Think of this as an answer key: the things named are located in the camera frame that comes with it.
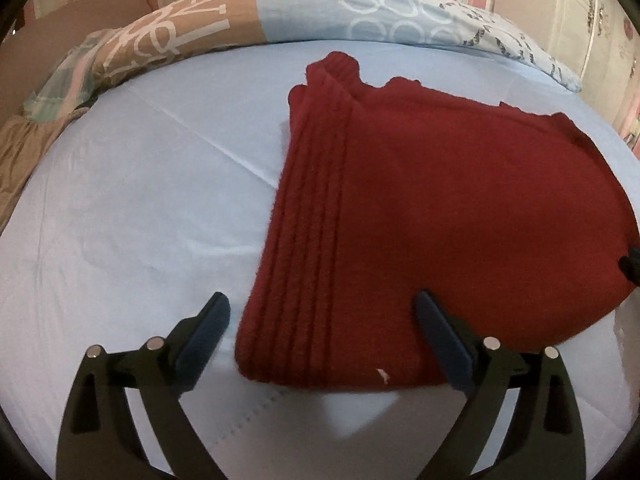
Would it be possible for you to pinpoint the red knit sweater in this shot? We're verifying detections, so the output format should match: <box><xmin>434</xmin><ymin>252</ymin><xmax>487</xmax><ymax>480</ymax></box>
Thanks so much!
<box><xmin>234</xmin><ymin>51</ymin><xmax>640</xmax><ymax>390</ymax></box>

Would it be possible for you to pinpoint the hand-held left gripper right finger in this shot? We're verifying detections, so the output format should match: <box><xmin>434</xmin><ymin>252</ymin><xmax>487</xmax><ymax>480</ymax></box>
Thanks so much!
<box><xmin>411</xmin><ymin>289</ymin><xmax>587</xmax><ymax>480</ymax></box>

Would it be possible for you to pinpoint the light blue bed sheet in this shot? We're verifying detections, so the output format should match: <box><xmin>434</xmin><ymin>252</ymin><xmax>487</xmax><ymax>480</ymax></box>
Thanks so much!
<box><xmin>0</xmin><ymin>35</ymin><xmax>640</xmax><ymax>480</ymax></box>

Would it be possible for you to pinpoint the patterned blue tan duvet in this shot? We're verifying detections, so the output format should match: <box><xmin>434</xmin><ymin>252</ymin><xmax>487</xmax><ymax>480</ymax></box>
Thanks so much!
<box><xmin>92</xmin><ymin>0</ymin><xmax>584</xmax><ymax>94</ymax></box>

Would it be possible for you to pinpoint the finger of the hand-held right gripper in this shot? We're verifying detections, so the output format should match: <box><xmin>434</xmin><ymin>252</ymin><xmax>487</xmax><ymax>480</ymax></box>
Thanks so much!
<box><xmin>618</xmin><ymin>246</ymin><xmax>640</xmax><ymax>288</ymax></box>

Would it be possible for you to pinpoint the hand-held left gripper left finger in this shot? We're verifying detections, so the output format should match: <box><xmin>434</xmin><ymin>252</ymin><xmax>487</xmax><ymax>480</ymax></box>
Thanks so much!
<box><xmin>55</xmin><ymin>291</ymin><xmax>232</xmax><ymax>480</ymax></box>

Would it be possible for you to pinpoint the pink padded bed frame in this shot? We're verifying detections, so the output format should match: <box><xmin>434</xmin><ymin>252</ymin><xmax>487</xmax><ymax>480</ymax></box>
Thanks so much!
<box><xmin>0</xmin><ymin>0</ymin><xmax>154</xmax><ymax>132</ymax></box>

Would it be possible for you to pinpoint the white ornate wardrobe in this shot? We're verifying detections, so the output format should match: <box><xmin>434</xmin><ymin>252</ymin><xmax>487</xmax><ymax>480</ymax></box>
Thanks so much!
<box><xmin>492</xmin><ymin>0</ymin><xmax>640</xmax><ymax>157</ymax></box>

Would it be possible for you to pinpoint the plaid pastel pillow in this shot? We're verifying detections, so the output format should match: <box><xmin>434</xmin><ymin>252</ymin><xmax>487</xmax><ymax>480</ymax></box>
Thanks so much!
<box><xmin>22</xmin><ymin>30</ymin><xmax>110</xmax><ymax>122</ymax></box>

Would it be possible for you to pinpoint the tan folded cloth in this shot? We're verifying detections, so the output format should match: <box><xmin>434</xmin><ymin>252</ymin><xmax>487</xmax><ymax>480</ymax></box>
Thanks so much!
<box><xmin>0</xmin><ymin>106</ymin><xmax>92</xmax><ymax>228</ymax></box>

